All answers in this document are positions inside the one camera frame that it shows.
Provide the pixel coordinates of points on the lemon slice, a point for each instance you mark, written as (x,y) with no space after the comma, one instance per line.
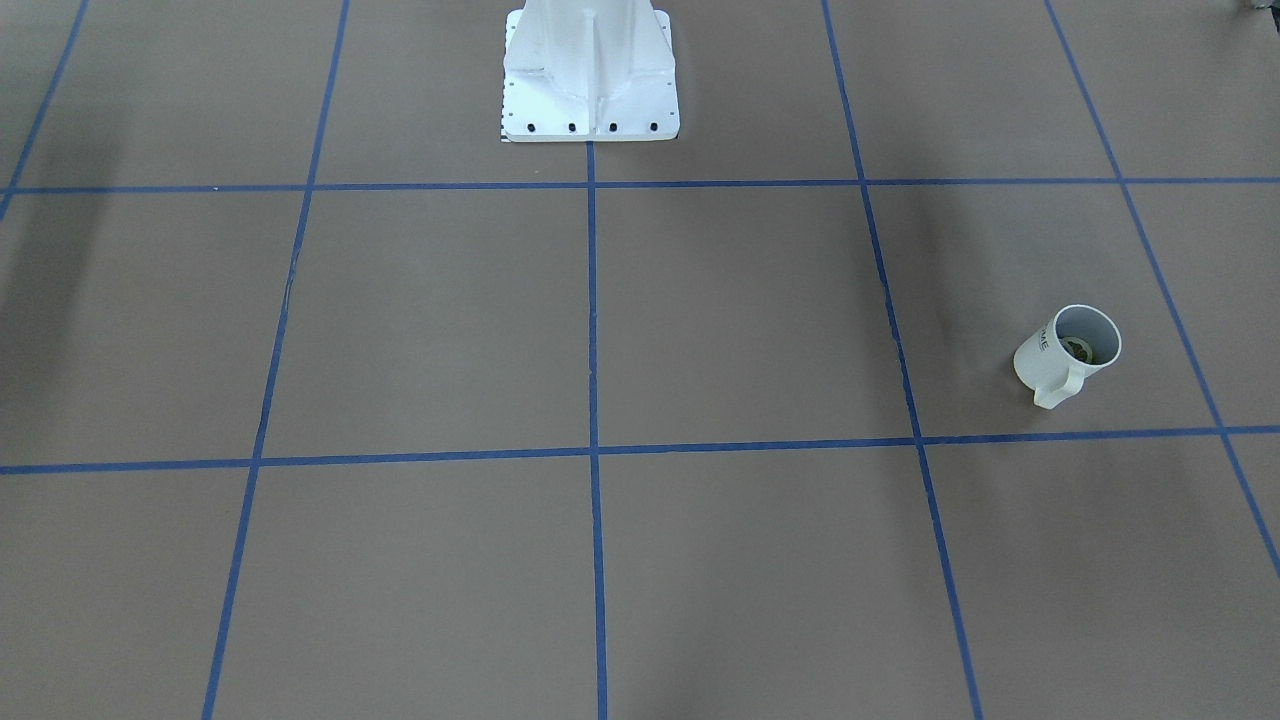
(1079,349)

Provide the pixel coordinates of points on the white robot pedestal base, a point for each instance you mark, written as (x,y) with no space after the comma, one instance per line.
(589,71)

